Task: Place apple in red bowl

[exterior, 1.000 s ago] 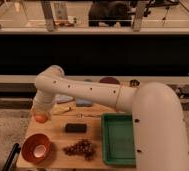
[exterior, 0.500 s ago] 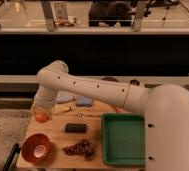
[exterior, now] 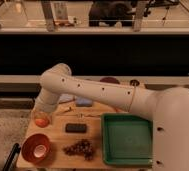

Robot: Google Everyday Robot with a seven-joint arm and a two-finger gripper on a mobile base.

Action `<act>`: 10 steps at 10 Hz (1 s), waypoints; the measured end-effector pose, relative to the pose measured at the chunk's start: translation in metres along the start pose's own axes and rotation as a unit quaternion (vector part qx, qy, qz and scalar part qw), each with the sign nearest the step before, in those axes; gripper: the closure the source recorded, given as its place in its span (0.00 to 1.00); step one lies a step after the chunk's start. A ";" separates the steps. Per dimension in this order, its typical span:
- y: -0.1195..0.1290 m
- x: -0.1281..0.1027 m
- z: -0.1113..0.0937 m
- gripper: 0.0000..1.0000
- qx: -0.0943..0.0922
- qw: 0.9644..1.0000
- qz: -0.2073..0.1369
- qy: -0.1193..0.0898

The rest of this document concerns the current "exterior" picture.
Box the bunch of dark grapes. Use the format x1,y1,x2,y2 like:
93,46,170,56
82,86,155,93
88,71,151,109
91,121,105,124
63,139,95,161

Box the yellow apple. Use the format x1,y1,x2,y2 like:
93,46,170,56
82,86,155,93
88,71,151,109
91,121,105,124
35,118,49,128

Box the wooden table board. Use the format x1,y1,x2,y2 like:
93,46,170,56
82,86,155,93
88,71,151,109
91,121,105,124
16,102,125,170

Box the black rectangular block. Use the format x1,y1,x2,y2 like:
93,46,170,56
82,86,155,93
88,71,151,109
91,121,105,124
65,123,87,133

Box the black bar at table edge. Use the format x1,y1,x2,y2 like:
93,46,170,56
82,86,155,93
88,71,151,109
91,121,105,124
2,143,21,171

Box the beige wooden brush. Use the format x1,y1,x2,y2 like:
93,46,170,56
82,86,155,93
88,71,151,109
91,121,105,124
56,107,72,115

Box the purple bowl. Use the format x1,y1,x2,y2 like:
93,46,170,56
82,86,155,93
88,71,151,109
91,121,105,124
100,77,120,84

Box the grey-blue cloth piece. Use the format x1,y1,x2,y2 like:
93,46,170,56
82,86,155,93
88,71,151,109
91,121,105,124
59,94,74,103

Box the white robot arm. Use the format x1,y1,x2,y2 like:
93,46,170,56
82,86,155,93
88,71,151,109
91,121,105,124
34,63,189,171

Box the small dark metal tin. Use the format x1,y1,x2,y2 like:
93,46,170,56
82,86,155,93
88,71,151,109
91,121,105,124
130,79,140,86

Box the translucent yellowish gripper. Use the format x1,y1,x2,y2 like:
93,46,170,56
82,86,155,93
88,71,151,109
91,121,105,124
31,109,51,128

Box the blue sponge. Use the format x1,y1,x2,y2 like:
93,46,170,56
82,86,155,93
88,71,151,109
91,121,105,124
75,98,93,107

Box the red bowl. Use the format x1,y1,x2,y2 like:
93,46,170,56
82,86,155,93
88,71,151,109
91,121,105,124
21,134,51,164

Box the green plastic tray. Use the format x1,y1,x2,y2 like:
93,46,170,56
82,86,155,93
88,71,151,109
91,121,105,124
101,114,153,167

